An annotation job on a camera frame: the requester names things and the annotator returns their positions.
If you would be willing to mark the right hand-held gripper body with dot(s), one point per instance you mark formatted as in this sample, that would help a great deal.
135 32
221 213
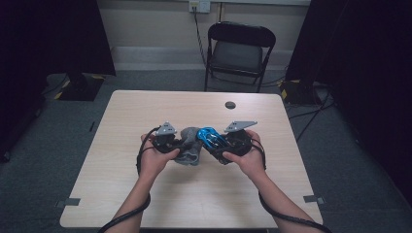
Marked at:
239 144

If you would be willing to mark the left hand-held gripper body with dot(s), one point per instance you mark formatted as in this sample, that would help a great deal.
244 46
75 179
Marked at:
165 144

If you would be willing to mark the grey cloth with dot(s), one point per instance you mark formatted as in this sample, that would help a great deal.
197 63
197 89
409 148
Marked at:
191 157

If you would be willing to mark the blue toy car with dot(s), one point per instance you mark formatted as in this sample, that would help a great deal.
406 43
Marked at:
210 139

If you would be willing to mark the person's left hand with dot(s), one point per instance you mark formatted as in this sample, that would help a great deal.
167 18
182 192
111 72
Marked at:
152 161

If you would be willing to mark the person's right hand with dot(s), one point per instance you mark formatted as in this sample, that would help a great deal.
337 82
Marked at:
252 161

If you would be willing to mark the dark round table grommet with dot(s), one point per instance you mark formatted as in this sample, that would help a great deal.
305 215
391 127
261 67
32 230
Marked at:
230 105

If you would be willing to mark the black stand base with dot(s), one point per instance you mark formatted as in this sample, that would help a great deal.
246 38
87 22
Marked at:
299 93
81 89

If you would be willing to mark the black folding chair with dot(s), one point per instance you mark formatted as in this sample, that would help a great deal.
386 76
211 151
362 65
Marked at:
238 55

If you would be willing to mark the grey tape strip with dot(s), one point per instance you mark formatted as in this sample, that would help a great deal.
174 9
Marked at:
312 199
69 202

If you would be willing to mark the dark curtain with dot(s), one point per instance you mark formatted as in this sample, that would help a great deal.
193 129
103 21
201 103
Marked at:
48 64
366 64

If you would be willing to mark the white wall socket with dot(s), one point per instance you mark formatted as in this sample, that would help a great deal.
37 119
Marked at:
200 5

